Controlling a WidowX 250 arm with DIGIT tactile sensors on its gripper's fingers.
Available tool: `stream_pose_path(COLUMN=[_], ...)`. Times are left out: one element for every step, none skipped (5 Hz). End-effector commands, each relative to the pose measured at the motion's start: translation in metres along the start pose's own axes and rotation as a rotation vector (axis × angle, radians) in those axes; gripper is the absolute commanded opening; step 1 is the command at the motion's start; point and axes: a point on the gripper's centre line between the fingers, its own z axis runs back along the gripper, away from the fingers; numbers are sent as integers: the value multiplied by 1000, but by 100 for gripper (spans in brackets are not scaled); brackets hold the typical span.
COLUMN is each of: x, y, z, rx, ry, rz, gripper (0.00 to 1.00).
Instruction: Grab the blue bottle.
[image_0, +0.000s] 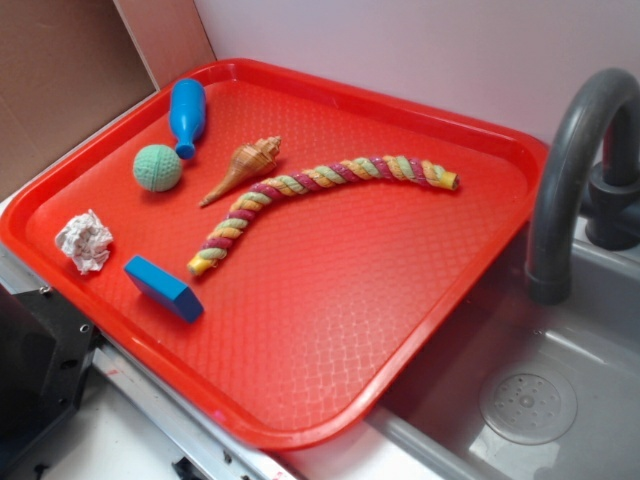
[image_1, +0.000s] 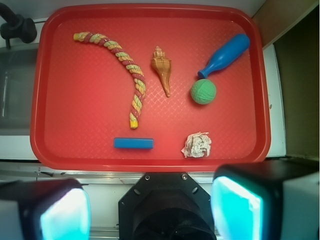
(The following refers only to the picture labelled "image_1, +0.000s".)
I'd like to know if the blue rectangular block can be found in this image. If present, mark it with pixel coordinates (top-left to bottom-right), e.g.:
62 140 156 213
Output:
113 137 154 150

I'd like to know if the green textured ball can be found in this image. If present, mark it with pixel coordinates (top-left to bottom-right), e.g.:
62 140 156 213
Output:
190 78 217 105

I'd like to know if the crumpled paper ball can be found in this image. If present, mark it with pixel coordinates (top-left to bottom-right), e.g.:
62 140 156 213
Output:
181 132 212 158

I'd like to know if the black octagonal mount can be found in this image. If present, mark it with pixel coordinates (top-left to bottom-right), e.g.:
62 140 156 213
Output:
118 172 217 240

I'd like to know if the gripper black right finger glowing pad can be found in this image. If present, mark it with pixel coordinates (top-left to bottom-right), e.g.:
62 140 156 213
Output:
210 159 320 240

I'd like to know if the red plastic tray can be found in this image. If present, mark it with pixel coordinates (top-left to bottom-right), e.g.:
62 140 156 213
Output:
30 3 271 172

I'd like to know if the twisted multicolour rope toy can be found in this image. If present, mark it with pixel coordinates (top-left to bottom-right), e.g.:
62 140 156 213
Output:
73 32 147 129

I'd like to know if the blue plastic bottle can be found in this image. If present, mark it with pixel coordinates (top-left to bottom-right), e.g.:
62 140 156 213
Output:
197 34 250 79

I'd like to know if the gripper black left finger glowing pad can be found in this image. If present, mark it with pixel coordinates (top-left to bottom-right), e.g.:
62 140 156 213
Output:
0 179 91 240

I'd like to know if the black cable clamp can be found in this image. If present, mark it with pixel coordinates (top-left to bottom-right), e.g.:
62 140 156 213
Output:
0 2 38 50

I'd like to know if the brown spiral seashell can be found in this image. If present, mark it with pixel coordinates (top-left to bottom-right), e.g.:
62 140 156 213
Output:
151 46 172 98

